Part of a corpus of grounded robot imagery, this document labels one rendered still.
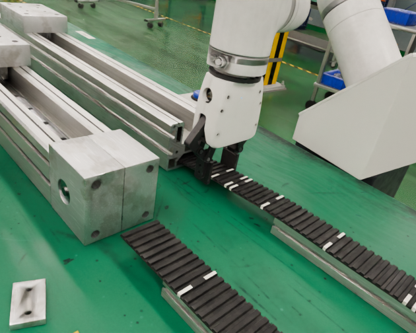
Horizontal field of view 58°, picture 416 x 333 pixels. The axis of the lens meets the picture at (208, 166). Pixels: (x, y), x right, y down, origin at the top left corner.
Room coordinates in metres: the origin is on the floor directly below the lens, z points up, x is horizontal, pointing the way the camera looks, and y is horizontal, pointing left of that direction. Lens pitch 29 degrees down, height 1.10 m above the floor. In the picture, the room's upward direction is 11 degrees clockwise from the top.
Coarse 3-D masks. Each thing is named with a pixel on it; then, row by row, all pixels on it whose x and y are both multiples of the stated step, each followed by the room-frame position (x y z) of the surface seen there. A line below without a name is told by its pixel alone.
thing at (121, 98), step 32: (64, 32) 0.98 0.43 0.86; (32, 64) 0.89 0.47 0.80; (64, 64) 0.79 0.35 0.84; (96, 64) 0.82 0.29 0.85; (96, 96) 0.68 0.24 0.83; (128, 96) 0.61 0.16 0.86; (160, 96) 0.66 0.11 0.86; (128, 128) 0.60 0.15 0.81; (160, 128) 0.56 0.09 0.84; (192, 128) 0.60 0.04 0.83; (160, 160) 0.54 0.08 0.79
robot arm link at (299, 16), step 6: (300, 0) 0.55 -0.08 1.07; (306, 0) 0.57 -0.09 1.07; (300, 6) 0.55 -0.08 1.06; (306, 6) 0.57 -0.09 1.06; (294, 12) 0.54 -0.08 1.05; (300, 12) 0.56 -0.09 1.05; (306, 12) 0.57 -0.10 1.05; (294, 18) 0.55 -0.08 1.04; (300, 18) 0.56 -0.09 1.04; (288, 24) 0.55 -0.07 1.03; (294, 24) 0.56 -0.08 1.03; (300, 24) 0.58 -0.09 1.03; (282, 30) 0.56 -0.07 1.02; (288, 30) 0.57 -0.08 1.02
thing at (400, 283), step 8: (400, 272) 0.34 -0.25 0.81; (392, 280) 0.33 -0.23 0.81; (400, 280) 0.33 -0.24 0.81; (408, 280) 0.33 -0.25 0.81; (384, 288) 0.31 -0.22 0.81; (392, 288) 0.32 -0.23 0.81; (400, 288) 0.32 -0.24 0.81; (408, 288) 0.32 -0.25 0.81; (392, 296) 0.31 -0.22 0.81; (400, 296) 0.31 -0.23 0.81
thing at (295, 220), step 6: (300, 210) 0.44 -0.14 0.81; (306, 210) 0.44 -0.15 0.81; (294, 216) 0.42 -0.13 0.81; (300, 216) 0.42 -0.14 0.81; (306, 216) 0.42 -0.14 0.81; (312, 216) 0.43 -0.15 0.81; (288, 222) 0.40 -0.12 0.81; (294, 222) 0.40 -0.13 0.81; (300, 222) 0.41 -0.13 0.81; (294, 228) 0.39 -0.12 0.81
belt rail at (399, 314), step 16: (288, 240) 0.40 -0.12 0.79; (304, 240) 0.38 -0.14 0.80; (304, 256) 0.38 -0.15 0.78; (320, 256) 0.37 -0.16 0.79; (336, 272) 0.35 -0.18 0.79; (352, 272) 0.34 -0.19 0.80; (352, 288) 0.33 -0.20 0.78; (368, 288) 0.32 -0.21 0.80; (384, 304) 0.31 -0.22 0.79; (400, 304) 0.30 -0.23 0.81; (400, 320) 0.30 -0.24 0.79
